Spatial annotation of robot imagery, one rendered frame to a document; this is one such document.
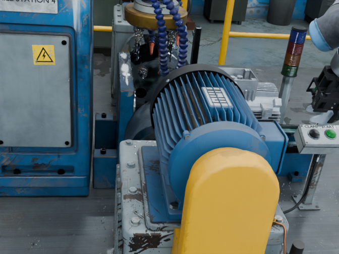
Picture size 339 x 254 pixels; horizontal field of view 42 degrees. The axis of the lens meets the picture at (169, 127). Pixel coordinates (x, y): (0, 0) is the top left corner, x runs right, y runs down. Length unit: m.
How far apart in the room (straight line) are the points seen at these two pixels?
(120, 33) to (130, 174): 0.99
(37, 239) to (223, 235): 0.70
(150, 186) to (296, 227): 0.68
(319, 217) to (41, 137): 0.86
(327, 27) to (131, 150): 0.58
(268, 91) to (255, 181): 0.85
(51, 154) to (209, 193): 0.76
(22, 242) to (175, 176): 0.67
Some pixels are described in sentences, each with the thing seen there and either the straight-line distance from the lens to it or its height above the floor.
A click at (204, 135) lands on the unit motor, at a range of 0.63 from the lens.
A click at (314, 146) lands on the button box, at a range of 1.30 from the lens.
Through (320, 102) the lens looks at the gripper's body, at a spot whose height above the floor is 1.22.
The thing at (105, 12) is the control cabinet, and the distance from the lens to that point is 4.54.
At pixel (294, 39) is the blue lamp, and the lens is 1.75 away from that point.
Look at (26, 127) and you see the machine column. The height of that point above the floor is 1.04.
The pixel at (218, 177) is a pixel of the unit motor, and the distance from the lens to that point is 0.58.
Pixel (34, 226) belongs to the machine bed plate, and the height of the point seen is 0.80.
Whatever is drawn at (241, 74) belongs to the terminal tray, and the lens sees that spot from 1.47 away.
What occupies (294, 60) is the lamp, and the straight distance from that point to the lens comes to 1.77.
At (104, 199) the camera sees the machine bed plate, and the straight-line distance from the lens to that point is 1.36.
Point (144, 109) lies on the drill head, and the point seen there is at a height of 1.14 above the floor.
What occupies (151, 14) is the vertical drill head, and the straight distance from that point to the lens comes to 1.23.
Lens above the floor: 1.65
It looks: 29 degrees down
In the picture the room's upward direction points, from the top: 6 degrees clockwise
